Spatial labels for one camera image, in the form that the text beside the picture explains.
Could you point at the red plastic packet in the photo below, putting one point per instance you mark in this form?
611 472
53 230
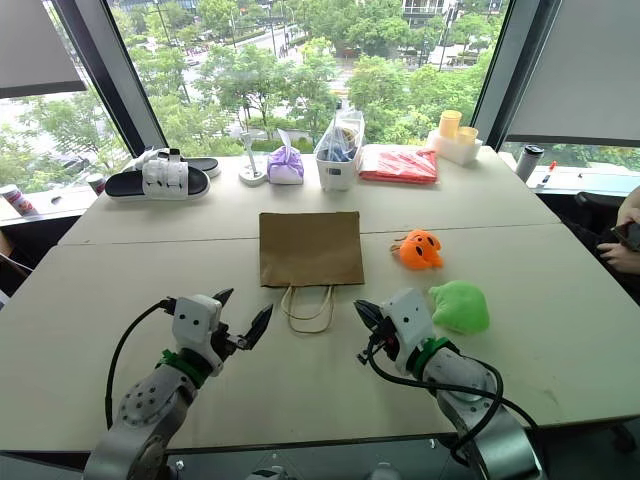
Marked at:
397 165

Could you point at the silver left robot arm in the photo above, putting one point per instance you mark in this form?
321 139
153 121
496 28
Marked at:
145 400

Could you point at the grey roller blind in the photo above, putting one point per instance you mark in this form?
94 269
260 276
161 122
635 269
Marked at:
580 70
35 45

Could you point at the white marker pen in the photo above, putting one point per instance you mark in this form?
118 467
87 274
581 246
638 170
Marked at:
545 176

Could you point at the white plastic storage basket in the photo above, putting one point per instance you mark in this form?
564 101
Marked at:
336 175

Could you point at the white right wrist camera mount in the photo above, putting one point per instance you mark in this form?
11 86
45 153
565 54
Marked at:
407 320

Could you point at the dark window mullion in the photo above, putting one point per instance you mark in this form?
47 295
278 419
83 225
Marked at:
120 85
495 85

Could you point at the white desk stand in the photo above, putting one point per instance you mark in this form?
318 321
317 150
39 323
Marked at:
251 175

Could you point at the white rectangular tray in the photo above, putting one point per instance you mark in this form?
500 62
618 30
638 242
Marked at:
455 150

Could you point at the dark smartphone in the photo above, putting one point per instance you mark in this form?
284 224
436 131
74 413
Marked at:
627 235

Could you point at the green plush toy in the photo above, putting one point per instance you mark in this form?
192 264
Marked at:
462 307

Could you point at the clear plastic bag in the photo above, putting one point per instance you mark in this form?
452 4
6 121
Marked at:
342 140

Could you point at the tall yellow cup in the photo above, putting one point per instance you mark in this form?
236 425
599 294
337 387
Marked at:
450 122

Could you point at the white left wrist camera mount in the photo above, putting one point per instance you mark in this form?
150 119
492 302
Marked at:
195 320

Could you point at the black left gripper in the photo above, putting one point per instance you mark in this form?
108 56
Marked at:
227 344

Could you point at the person's forearm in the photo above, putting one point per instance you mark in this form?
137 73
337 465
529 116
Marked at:
631 205

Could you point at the purple pouch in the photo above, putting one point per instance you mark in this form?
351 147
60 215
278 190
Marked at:
286 167

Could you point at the silver black travel mug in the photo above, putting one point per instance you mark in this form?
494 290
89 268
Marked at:
528 162

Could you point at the black office chair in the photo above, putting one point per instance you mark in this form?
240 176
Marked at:
595 199

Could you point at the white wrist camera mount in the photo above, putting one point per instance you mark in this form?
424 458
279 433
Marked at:
407 320
195 320

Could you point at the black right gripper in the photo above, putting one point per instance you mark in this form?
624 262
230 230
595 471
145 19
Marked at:
387 337

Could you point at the person's hand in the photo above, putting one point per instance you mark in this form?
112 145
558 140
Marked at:
620 257

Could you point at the orange plush toy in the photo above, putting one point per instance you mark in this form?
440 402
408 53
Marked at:
419 250

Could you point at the white red drink can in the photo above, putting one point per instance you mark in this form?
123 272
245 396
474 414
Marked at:
19 201

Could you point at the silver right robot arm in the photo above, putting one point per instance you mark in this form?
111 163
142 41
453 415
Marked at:
500 440

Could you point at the black white slide sandal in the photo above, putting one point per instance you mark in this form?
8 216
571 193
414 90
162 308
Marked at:
165 182
202 164

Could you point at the short yellow cup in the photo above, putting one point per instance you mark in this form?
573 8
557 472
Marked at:
468 135

